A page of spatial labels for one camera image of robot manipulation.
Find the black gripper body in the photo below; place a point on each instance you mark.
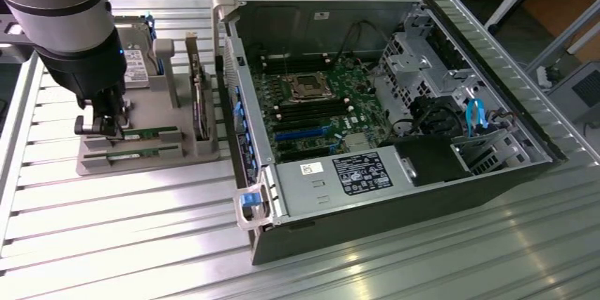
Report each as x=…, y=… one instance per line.
x=79, y=68

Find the green RAM stick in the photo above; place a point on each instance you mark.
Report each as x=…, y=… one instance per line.
x=149, y=132
x=136, y=155

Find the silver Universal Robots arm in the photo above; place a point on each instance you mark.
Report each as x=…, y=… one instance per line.
x=60, y=1

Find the hard disk drive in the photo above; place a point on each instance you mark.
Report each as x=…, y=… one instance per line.
x=136, y=54

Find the grey parts rack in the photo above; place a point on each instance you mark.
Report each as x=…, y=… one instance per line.
x=177, y=152

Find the graphics card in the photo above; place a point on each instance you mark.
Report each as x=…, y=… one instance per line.
x=199, y=96

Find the blue case latch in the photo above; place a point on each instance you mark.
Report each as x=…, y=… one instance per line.
x=248, y=198

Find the blue expansion slot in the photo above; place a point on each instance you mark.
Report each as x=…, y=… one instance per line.
x=301, y=133

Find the CPU socket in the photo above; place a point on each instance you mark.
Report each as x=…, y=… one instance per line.
x=307, y=87

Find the grey power supply unit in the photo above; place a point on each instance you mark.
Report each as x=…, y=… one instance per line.
x=300, y=194

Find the green motherboard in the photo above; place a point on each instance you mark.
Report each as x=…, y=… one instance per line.
x=337, y=128

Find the black open PC case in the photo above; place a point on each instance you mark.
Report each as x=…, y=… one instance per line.
x=375, y=229

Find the metal disk bay cage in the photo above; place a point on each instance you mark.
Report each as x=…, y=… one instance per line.
x=412, y=61

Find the white power strip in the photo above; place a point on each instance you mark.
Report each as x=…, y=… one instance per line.
x=548, y=77

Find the grey computer tower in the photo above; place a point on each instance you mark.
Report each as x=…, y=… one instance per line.
x=576, y=92

